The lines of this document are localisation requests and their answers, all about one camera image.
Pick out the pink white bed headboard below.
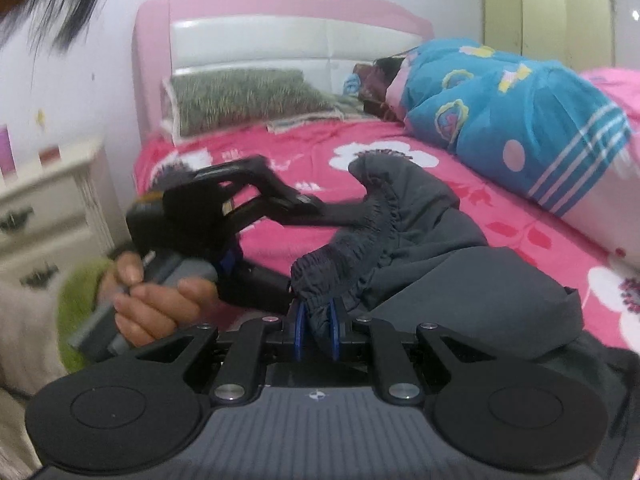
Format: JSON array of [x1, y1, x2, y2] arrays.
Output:
[[131, 0, 436, 147]]

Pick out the cream wardrobe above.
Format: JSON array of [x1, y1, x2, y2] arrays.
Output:
[[480, 0, 617, 72]]

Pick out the person's left forearm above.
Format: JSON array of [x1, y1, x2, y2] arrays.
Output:
[[0, 257, 121, 396]]

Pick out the pink floral bed sheet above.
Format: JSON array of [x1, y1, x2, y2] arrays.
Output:
[[132, 120, 640, 351]]

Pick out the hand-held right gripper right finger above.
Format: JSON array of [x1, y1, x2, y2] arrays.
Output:
[[327, 298, 512, 407]]

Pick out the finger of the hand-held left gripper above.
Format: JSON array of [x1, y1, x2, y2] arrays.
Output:
[[194, 155, 329, 232], [219, 259, 296, 314]]

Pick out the green patterned pillow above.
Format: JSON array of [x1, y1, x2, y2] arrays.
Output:
[[160, 67, 373, 139]]

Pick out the blue pink floral quilt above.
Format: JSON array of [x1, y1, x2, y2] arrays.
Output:
[[397, 37, 640, 261]]

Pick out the white nightstand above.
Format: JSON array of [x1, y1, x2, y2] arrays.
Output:
[[0, 137, 119, 286]]

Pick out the person's left hand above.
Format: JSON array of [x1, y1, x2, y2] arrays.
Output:
[[100, 251, 221, 349]]

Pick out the dark grey pants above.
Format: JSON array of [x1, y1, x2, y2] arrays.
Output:
[[290, 152, 640, 480]]

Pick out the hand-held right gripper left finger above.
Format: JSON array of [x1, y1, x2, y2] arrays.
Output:
[[117, 300, 307, 407]]

